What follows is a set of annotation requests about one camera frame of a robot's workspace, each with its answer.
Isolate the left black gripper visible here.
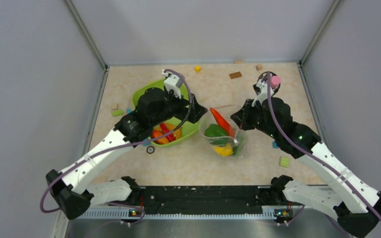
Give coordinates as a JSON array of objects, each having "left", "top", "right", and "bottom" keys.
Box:
[{"left": 151, "top": 86, "right": 207, "bottom": 126}]

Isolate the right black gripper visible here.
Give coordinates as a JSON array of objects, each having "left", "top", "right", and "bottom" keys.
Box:
[{"left": 231, "top": 99, "right": 279, "bottom": 139}]

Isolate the clear zip top bag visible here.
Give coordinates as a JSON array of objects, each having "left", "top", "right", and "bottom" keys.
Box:
[{"left": 199, "top": 104, "right": 247, "bottom": 158}]

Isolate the green toy pepper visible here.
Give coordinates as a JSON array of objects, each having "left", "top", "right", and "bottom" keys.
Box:
[{"left": 204, "top": 123, "right": 228, "bottom": 138}]

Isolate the orange toy carrot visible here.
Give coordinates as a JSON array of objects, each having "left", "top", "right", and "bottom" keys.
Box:
[{"left": 210, "top": 108, "right": 235, "bottom": 137}]

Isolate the red toy chili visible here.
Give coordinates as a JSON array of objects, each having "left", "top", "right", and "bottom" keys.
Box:
[{"left": 160, "top": 123, "right": 176, "bottom": 142}]

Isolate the green toy lettuce leaf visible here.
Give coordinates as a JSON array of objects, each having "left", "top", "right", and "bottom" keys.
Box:
[{"left": 210, "top": 136, "right": 246, "bottom": 157}]

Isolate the yellow toy lemon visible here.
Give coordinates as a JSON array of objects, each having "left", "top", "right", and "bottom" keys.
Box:
[{"left": 213, "top": 143, "right": 234, "bottom": 157}]

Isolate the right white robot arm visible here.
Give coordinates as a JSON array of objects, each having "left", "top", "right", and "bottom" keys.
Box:
[{"left": 231, "top": 98, "right": 381, "bottom": 238}]

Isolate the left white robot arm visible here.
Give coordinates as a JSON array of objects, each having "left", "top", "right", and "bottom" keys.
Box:
[{"left": 45, "top": 87, "right": 207, "bottom": 220}]

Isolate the green plastic bowl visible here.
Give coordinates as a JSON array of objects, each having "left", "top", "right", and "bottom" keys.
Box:
[{"left": 131, "top": 78, "right": 199, "bottom": 147}]

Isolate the orange toy pastry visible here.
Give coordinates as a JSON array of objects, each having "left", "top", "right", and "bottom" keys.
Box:
[{"left": 166, "top": 123, "right": 182, "bottom": 140}]

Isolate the blue toy block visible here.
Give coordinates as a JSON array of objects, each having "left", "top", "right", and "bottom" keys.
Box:
[{"left": 272, "top": 141, "right": 280, "bottom": 149}]

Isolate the pink microphone on tripod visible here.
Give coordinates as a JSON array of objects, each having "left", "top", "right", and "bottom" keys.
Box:
[{"left": 257, "top": 71, "right": 281, "bottom": 96}]

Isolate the orange toy fruit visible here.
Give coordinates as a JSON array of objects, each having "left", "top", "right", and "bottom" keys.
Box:
[{"left": 151, "top": 130, "right": 170, "bottom": 145}]

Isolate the brown toy brick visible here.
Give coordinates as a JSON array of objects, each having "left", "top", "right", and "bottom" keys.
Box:
[{"left": 229, "top": 71, "right": 242, "bottom": 79}]

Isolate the tan wooden block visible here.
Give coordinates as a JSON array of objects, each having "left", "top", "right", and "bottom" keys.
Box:
[{"left": 256, "top": 64, "right": 263, "bottom": 71}]

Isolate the light green block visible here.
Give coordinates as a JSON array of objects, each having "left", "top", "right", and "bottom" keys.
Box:
[{"left": 279, "top": 157, "right": 290, "bottom": 168}]

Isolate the cyan toy piece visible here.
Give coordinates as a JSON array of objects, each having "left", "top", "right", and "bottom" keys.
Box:
[{"left": 141, "top": 138, "right": 151, "bottom": 147}]

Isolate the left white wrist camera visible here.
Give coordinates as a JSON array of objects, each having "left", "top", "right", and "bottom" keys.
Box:
[{"left": 162, "top": 69, "right": 185, "bottom": 99}]

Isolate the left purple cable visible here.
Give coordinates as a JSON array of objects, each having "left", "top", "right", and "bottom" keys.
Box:
[{"left": 40, "top": 69, "right": 193, "bottom": 214}]

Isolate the purple cable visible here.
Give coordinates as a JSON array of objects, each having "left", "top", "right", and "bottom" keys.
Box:
[
  {"left": 266, "top": 72, "right": 381, "bottom": 238},
  {"left": 40, "top": 69, "right": 193, "bottom": 214}
]

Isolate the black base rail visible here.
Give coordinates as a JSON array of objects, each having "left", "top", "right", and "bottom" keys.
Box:
[{"left": 128, "top": 185, "right": 279, "bottom": 215}]

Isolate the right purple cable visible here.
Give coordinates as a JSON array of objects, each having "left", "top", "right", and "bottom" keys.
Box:
[{"left": 266, "top": 72, "right": 381, "bottom": 238}]

